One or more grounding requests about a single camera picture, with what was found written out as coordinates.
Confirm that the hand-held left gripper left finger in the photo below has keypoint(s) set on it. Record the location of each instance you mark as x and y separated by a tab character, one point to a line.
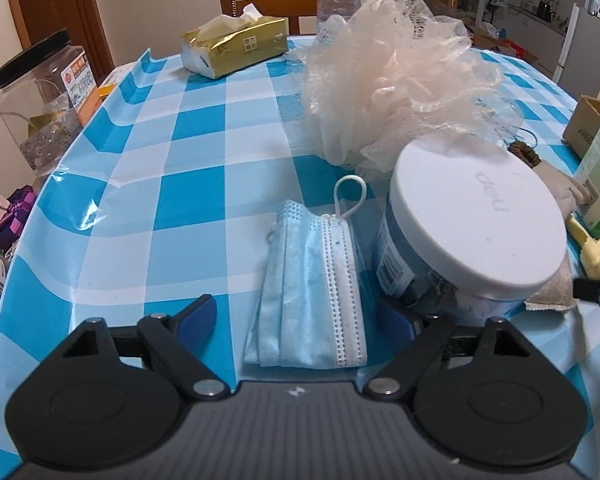
200	315

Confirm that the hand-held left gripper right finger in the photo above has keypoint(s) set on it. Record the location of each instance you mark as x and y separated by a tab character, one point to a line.
395	320

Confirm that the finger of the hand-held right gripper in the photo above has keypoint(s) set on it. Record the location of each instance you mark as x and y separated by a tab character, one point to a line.
592	290

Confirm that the blue face mask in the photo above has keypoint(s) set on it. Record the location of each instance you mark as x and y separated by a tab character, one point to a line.
300	290

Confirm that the cardboard box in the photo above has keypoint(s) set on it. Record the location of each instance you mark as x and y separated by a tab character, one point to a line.
582	120

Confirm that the pink mesh bath loofah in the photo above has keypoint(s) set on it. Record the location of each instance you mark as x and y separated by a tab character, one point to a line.
390	80

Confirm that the yellow plush toy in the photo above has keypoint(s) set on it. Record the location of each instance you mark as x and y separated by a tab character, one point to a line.
592	255

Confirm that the beige cloth pouch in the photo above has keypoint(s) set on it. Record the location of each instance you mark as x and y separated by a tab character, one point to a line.
555	182

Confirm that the blue jar with white lid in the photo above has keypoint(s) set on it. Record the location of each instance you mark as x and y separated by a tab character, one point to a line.
475	220

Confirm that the brown fuzzy ornament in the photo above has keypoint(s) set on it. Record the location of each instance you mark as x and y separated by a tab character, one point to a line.
526	154

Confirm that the blue white checked tablecloth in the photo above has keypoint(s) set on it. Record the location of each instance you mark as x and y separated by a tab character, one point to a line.
190	160

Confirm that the purple basket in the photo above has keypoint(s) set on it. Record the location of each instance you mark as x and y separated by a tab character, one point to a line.
10	215

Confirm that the grey refrigerator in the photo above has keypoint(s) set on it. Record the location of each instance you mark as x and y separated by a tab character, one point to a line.
585	45

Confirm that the clear jar with black lid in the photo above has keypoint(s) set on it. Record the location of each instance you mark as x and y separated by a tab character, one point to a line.
40	105

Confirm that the gold tissue pack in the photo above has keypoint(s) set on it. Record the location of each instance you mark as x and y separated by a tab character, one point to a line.
235	45

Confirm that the brown wooden door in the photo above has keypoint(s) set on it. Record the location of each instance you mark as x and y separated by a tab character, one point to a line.
80	5

